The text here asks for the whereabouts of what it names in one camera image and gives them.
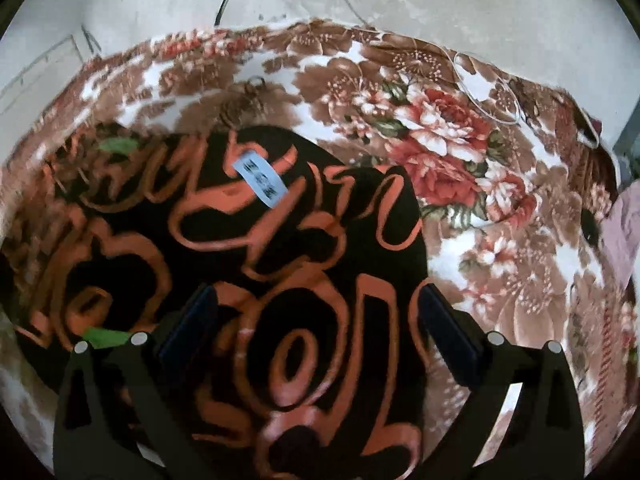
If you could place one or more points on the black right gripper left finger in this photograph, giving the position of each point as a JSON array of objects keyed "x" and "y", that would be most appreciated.
[{"x": 123, "y": 409}]

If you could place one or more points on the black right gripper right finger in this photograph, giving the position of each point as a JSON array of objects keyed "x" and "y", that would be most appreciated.
[{"x": 522, "y": 418}]

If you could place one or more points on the black garment with orange print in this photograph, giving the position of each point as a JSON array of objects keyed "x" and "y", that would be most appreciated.
[{"x": 310, "y": 369}]

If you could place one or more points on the pile of clothes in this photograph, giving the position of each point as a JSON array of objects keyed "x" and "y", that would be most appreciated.
[{"x": 619, "y": 240}]

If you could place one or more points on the brown floral blanket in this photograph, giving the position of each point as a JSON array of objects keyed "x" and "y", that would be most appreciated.
[{"x": 510, "y": 179}]

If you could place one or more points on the white garment label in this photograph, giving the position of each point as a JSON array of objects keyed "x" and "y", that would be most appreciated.
[{"x": 261, "y": 177}]

